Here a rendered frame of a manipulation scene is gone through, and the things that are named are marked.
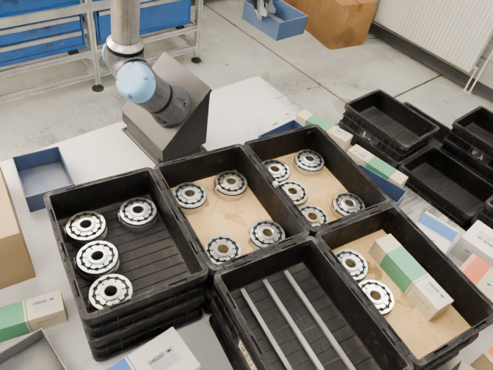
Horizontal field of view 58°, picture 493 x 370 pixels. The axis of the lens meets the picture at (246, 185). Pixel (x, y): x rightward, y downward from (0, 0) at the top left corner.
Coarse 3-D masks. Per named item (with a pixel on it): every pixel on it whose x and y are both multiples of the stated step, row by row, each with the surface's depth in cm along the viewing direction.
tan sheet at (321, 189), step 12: (288, 156) 154; (324, 168) 152; (288, 180) 146; (300, 180) 146; (312, 180) 147; (324, 180) 148; (336, 180) 149; (312, 192) 143; (324, 192) 144; (336, 192) 144; (312, 204) 139; (324, 204) 140
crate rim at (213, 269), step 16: (240, 144) 140; (176, 160) 131; (160, 176) 125; (176, 208) 118; (288, 208) 123; (304, 224) 120; (288, 240) 115; (208, 256) 108; (240, 256) 109; (208, 272) 107
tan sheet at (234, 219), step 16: (208, 192) 137; (208, 208) 132; (224, 208) 133; (240, 208) 134; (256, 208) 135; (192, 224) 127; (208, 224) 128; (224, 224) 129; (240, 224) 130; (240, 240) 126
